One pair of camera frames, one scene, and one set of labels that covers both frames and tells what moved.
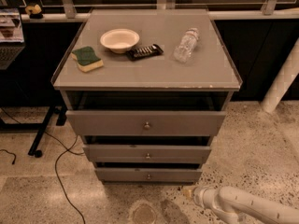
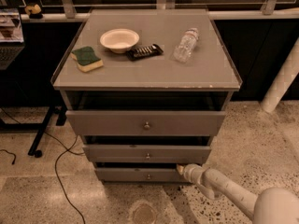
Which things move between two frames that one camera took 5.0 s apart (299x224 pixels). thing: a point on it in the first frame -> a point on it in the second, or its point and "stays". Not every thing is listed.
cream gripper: x=199 y=195 -> x=191 y=174
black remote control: x=137 y=53 stays
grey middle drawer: x=147 y=153 stays
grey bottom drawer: x=148 y=175 stays
